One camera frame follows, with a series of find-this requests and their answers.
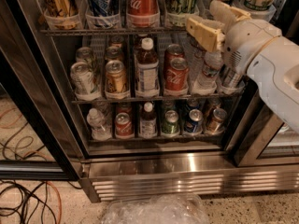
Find top wire shelf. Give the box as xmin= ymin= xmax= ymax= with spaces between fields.
xmin=40 ymin=27 xmax=186 ymax=36

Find silver can middle shelf front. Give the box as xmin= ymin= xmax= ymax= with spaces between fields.
xmin=70 ymin=62 xmax=98 ymax=95

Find brown juice bottle middle shelf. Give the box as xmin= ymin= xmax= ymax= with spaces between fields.
xmin=136 ymin=37 xmax=159 ymax=92

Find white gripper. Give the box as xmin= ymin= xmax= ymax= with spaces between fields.
xmin=186 ymin=0 xmax=282 ymax=75

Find gold can top shelf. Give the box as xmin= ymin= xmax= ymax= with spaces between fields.
xmin=44 ymin=0 xmax=78 ymax=18

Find brown juice bottle bottom shelf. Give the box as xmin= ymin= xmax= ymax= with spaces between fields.
xmin=139 ymin=102 xmax=157 ymax=138

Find green can bottom shelf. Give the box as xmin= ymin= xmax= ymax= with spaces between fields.
xmin=162 ymin=110 xmax=178 ymax=134

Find red cola can middle front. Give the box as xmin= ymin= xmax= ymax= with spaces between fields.
xmin=165 ymin=58 xmax=189 ymax=91

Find gold can middle shelf rear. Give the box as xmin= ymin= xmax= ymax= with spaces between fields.
xmin=105 ymin=46 xmax=124 ymax=62

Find gold can middle shelf front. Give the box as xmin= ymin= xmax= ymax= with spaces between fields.
xmin=106 ymin=60 xmax=127 ymax=93

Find stainless steel fridge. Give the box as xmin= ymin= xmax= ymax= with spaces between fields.
xmin=0 ymin=0 xmax=299 ymax=203

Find red cola can middle rear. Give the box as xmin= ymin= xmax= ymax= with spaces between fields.
xmin=164 ymin=44 xmax=184 ymax=63

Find wire shelf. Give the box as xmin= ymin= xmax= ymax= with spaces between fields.
xmin=71 ymin=92 xmax=242 ymax=105
xmin=40 ymin=27 xmax=186 ymax=36

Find clear plastic bag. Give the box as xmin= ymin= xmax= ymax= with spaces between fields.
xmin=100 ymin=194 xmax=210 ymax=224

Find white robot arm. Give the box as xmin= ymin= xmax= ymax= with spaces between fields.
xmin=186 ymin=0 xmax=299 ymax=132

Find orange floor cable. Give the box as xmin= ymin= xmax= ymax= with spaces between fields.
xmin=46 ymin=180 xmax=64 ymax=224

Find red cola can shelf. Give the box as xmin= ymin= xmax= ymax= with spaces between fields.
xmin=128 ymin=0 xmax=158 ymax=16
xmin=115 ymin=112 xmax=134 ymax=138

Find red cola can bottom shelf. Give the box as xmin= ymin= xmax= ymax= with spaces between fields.
xmin=115 ymin=112 xmax=134 ymax=138

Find brown can bottom shelf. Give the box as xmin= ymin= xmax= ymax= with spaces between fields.
xmin=206 ymin=108 xmax=227 ymax=134

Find left glass fridge door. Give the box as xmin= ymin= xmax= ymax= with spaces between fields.
xmin=0 ymin=0 xmax=84 ymax=180

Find red cola can top shelf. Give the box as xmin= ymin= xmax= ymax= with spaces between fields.
xmin=128 ymin=0 xmax=158 ymax=16

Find middle wire shelf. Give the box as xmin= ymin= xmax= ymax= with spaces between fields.
xmin=71 ymin=92 xmax=242 ymax=105

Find black floor cables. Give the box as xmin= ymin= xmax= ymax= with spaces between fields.
xmin=0 ymin=180 xmax=83 ymax=224

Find clear water bottle middle shelf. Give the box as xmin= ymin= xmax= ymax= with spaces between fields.
xmin=197 ymin=51 xmax=223 ymax=89

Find clear water bottle shelf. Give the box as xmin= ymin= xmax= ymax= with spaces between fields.
xmin=197 ymin=51 xmax=223 ymax=89
xmin=87 ymin=108 xmax=111 ymax=141

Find blue can bottom shelf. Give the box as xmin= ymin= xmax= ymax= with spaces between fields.
xmin=183 ymin=109 xmax=203 ymax=133

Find silver blue can middle front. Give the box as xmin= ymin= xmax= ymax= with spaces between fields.
xmin=222 ymin=66 xmax=242 ymax=88

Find silver can middle shelf rear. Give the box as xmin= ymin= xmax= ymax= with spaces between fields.
xmin=76 ymin=47 xmax=95 ymax=68

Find silver can shelf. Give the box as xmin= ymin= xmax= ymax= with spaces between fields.
xmin=70 ymin=62 xmax=98 ymax=95
xmin=76 ymin=47 xmax=95 ymax=68

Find brown juice bottle shelf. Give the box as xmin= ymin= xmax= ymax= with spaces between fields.
xmin=139 ymin=102 xmax=157 ymax=138
xmin=136 ymin=37 xmax=159 ymax=92

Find clear water bottle bottom shelf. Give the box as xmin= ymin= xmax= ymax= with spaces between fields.
xmin=87 ymin=108 xmax=111 ymax=141

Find gold can shelf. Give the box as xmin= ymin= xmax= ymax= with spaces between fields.
xmin=105 ymin=46 xmax=124 ymax=62
xmin=44 ymin=0 xmax=78 ymax=18
xmin=106 ymin=60 xmax=127 ymax=93

